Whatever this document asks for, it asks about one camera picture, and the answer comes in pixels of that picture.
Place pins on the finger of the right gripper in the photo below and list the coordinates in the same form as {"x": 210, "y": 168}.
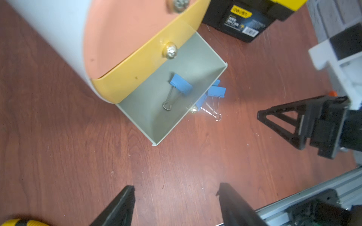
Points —
{"x": 297, "y": 138}
{"x": 300, "y": 107}

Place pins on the orange handled pliers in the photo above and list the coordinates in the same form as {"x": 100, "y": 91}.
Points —
{"x": 333, "y": 94}

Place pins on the blue binder clip shiny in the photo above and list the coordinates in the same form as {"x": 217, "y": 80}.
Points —
{"x": 216, "y": 93}

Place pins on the yellow black toolbox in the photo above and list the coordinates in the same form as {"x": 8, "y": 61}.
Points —
{"x": 247, "y": 19}

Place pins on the grey bottom drawer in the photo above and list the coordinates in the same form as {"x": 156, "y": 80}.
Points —
{"x": 164, "y": 99}

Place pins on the round white drawer cabinet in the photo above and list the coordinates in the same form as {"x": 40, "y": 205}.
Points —
{"x": 62, "y": 25}

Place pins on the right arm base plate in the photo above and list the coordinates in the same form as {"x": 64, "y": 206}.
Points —
{"x": 324, "y": 209}

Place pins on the aluminium rail frame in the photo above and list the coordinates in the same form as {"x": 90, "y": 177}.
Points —
{"x": 344, "y": 191}

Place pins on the yellow drawer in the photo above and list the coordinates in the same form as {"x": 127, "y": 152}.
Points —
{"x": 123, "y": 79}

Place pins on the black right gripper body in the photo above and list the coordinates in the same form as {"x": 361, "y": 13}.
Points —
{"x": 330, "y": 124}

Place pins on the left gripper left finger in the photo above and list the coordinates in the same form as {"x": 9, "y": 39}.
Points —
{"x": 120, "y": 211}

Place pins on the blue binder clip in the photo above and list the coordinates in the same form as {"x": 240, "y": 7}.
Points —
{"x": 203, "y": 105}
{"x": 179, "y": 87}
{"x": 216, "y": 83}

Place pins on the yellow utility knife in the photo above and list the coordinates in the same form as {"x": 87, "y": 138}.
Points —
{"x": 23, "y": 222}

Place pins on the orange top drawer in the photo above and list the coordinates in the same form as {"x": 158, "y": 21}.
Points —
{"x": 116, "y": 29}

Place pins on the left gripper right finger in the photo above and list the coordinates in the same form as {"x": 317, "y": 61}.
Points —
{"x": 235, "y": 210}

